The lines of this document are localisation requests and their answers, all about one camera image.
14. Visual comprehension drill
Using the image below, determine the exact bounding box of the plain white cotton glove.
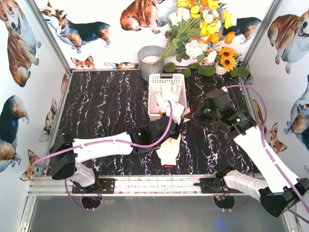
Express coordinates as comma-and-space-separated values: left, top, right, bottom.
156, 135, 181, 168

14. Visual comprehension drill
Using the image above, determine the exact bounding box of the blue dotted white glove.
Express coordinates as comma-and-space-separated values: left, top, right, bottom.
154, 91, 165, 107

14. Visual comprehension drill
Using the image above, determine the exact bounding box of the yellow dotted glove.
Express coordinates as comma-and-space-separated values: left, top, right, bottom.
160, 81, 182, 113

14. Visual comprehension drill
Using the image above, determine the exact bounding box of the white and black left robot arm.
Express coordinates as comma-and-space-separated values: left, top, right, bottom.
49, 116, 183, 188

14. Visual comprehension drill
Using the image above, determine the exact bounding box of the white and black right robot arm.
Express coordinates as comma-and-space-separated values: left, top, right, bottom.
184, 89, 309, 217

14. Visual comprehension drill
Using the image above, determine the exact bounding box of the white plastic storage basket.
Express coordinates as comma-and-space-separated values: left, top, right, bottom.
148, 73, 187, 124

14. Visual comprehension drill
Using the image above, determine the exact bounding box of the grey metal bucket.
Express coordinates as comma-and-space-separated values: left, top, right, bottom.
138, 45, 164, 80

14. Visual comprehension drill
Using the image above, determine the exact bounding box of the artificial flower bouquet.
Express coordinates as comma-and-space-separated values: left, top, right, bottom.
157, 0, 255, 77

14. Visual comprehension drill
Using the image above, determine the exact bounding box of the aluminium front rail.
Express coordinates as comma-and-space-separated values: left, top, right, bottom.
28, 174, 221, 196

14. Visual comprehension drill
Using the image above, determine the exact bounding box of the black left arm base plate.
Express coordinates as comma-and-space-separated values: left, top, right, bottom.
72, 178, 115, 194

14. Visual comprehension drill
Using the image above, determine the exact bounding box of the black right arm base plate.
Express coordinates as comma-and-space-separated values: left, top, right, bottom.
193, 178, 240, 193

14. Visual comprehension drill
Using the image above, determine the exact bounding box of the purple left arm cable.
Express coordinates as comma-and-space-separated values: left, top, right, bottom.
32, 101, 173, 211

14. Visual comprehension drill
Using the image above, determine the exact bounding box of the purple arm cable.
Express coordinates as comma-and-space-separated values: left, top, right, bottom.
32, 101, 173, 211
222, 84, 309, 224

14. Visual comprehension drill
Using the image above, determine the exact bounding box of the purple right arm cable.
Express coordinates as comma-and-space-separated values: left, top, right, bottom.
222, 84, 309, 224

